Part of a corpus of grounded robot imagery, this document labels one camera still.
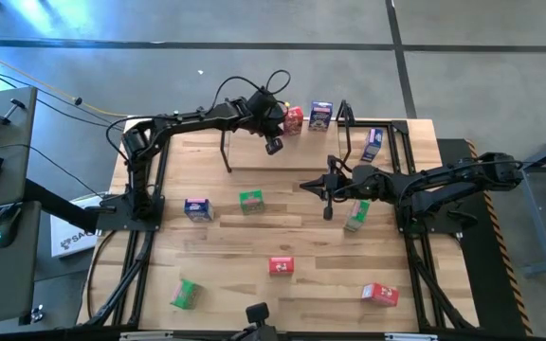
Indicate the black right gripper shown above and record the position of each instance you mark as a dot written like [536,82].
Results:
[337,185]

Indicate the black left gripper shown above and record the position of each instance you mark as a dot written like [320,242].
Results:
[261,111]

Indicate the red Froot Loops cereal box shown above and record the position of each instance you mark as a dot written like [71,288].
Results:
[380,294]
[281,265]
[294,120]

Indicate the blue Frosted Flakes cereal box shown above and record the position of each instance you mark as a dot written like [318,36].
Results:
[372,144]
[320,116]
[198,209]

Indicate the green Apple Jacks cereal box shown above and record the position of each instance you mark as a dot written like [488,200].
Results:
[252,202]
[185,294]
[357,215]

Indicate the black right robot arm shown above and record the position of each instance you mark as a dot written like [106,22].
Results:
[443,182]

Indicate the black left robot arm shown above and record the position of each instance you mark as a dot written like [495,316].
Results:
[183,118]

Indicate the black mat hazard stripe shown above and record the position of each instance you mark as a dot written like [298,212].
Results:
[481,284]

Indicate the black support beam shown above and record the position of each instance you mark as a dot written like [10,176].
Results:
[55,203]

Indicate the white printed sign box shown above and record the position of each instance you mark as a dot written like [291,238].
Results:
[69,244]

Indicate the black computer mouse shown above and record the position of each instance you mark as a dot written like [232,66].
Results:
[5,225]

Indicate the small metal knob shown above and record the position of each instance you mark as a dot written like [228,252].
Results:
[37,313]

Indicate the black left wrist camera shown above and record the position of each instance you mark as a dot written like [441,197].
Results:
[274,146]

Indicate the black table frame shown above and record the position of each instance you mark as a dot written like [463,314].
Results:
[403,128]

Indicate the black camera on stand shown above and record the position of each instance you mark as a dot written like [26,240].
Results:
[257,313]

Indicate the silver metal bracket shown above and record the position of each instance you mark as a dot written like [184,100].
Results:
[145,336]
[410,336]

